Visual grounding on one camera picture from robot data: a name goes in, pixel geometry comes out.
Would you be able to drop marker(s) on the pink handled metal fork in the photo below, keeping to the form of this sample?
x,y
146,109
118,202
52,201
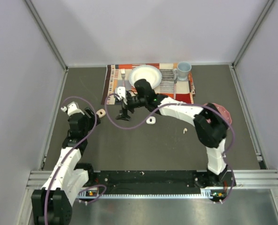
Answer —
x,y
123,76

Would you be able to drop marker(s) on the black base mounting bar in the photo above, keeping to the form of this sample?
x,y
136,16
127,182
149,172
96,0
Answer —
x,y
152,182

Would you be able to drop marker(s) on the pink dotted plate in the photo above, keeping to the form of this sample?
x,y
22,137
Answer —
x,y
223,111

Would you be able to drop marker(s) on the aluminium frame post left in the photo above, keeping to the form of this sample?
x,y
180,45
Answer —
x,y
43,29

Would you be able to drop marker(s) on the grey slotted cable duct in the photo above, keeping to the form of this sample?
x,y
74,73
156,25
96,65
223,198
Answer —
x,y
201,194

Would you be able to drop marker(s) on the aluminium frame post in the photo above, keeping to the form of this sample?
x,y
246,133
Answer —
x,y
264,13
43,29

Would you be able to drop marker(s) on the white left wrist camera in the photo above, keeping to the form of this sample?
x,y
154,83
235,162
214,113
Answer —
x,y
71,109

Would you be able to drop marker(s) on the aluminium frame post right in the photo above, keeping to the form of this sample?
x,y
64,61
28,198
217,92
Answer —
x,y
264,13

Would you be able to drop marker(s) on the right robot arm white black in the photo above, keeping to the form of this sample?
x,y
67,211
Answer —
x,y
210,125

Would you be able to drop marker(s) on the beige case with black oval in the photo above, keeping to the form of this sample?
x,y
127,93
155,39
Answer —
x,y
101,113

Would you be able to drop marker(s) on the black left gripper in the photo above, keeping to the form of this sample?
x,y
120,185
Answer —
x,y
91,120

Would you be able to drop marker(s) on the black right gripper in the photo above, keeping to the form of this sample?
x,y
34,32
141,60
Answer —
x,y
124,115

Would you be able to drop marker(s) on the white glossy charging case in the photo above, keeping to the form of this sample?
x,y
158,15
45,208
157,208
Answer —
x,y
151,120

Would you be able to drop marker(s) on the light blue mug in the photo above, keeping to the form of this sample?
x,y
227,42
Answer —
x,y
182,70

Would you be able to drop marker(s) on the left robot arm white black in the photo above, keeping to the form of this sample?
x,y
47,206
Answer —
x,y
52,203

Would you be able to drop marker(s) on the white plate with blue rim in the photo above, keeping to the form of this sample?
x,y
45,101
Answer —
x,y
148,72

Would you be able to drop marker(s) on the pink handled knife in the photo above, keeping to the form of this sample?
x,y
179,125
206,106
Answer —
x,y
175,88

